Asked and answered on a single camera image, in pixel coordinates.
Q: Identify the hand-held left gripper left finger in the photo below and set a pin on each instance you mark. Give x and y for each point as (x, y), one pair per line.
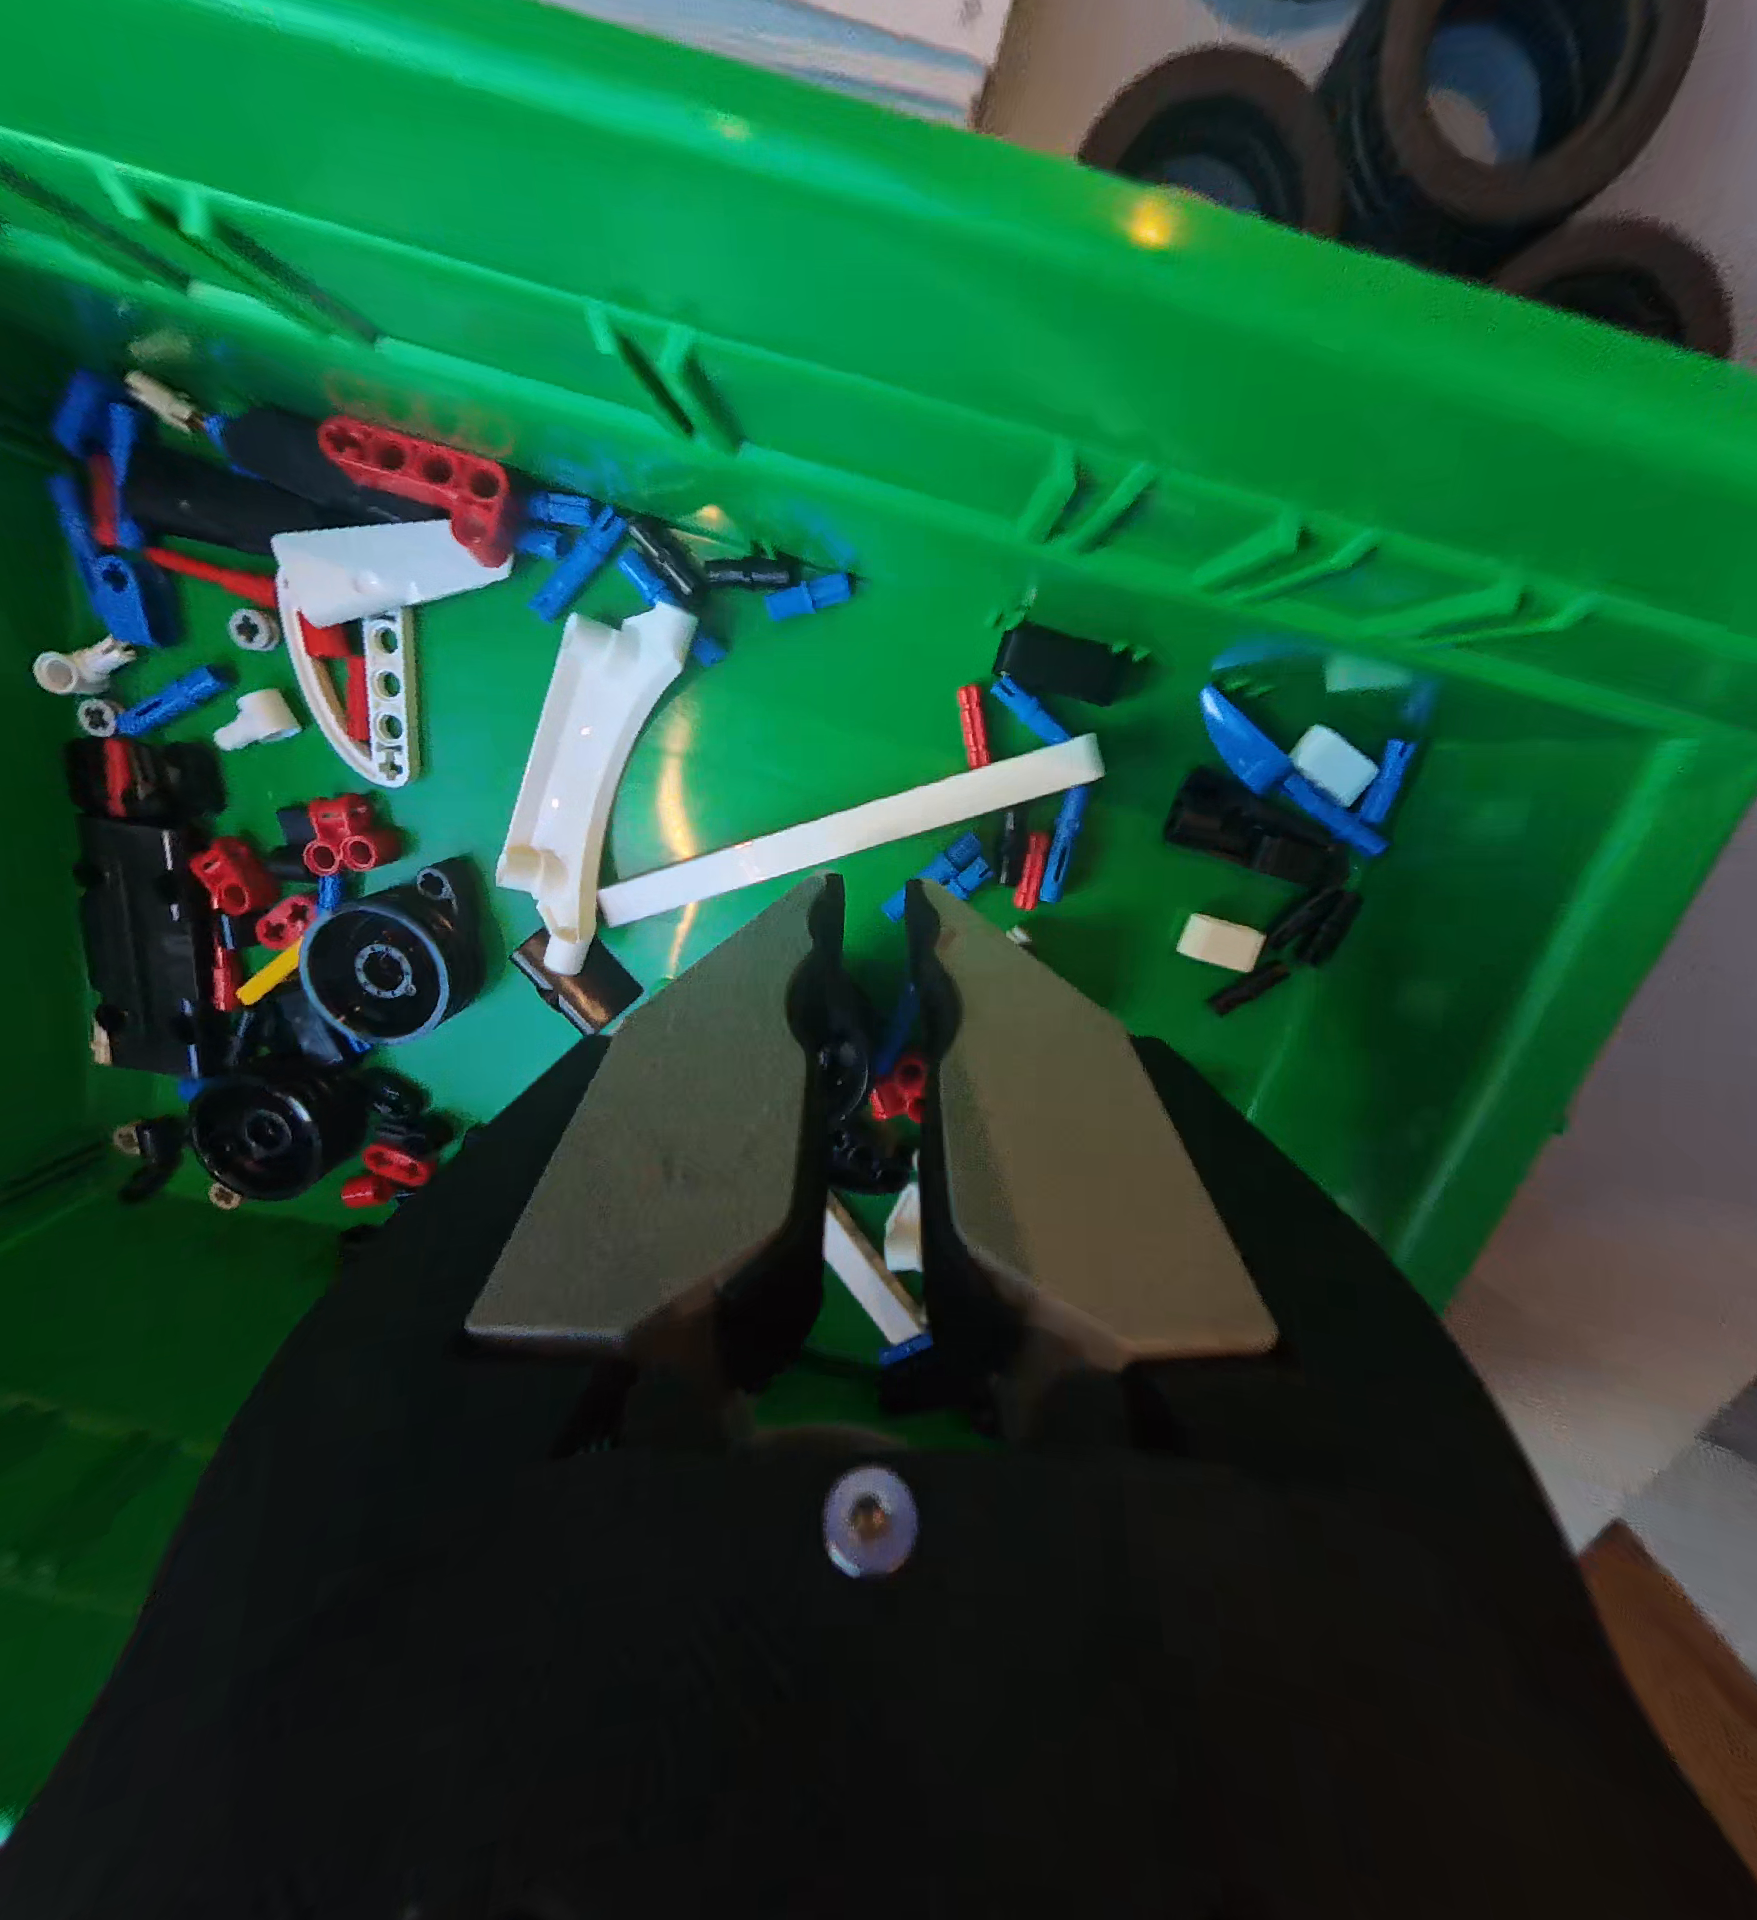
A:
(668, 1170)

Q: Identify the white curved toy panel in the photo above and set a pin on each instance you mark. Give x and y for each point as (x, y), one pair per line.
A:
(577, 780)

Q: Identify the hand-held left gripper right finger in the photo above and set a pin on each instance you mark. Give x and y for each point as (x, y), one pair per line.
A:
(1073, 1185)

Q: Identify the red angled toy beam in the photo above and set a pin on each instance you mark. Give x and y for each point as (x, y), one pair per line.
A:
(428, 472)

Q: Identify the long white toy beam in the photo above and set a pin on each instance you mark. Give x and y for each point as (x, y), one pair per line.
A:
(849, 824)

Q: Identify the grey desk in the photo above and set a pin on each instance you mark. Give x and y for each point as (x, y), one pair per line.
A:
(1645, 1124)

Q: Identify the pile of toy pieces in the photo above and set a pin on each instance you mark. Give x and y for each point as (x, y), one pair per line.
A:
(370, 899)

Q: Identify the black toy wheel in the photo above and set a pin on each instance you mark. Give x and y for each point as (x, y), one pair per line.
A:
(1672, 268)
(1275, 111)
(1613, 120)

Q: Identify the green plastic bin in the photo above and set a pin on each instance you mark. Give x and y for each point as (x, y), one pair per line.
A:
(967, 374)

